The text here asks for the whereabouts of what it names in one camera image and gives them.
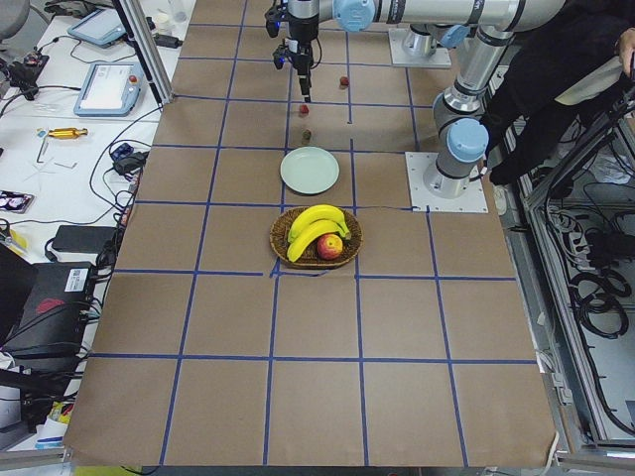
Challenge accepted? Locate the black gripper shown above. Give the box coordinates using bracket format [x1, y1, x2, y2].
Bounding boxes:
[282, 38, 320, 103]

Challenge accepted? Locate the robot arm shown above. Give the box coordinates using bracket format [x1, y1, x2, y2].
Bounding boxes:
[265, 0, 564, 103]
[424, 26, 514, 199]

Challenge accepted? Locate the light green plate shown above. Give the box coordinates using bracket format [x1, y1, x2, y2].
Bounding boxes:
[280, 147, 339, 195]

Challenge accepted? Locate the yellow banana bunch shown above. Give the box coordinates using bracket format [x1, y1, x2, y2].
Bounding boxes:
[287, 204, 350, 263]

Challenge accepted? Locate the woven wicker basket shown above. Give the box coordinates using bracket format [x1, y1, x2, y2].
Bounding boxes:
[269, 206, 363, 270]

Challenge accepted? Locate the red yellow apple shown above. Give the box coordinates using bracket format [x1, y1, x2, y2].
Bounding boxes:
[316, 233, 343, 261]

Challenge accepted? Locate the blue teach pendant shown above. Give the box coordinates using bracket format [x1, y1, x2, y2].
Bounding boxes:
[67, 8, 126, 48]
[73, 61, 145, 117]

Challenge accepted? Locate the black power adapter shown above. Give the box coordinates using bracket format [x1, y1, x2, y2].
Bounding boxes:
[52, 225, 115, 254]

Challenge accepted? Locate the black computer box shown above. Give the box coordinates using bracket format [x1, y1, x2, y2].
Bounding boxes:
[1, 246, 96, 359]

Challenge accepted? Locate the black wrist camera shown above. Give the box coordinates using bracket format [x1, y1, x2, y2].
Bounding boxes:
[272, 45, 289, 70]

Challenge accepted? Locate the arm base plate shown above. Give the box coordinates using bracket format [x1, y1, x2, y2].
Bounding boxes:
[388, 25, 451, 69]
[405, 152, 488, 213]

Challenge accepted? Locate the aluminium frame post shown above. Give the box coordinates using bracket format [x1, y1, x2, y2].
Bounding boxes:
[112, 0, 174, 106]

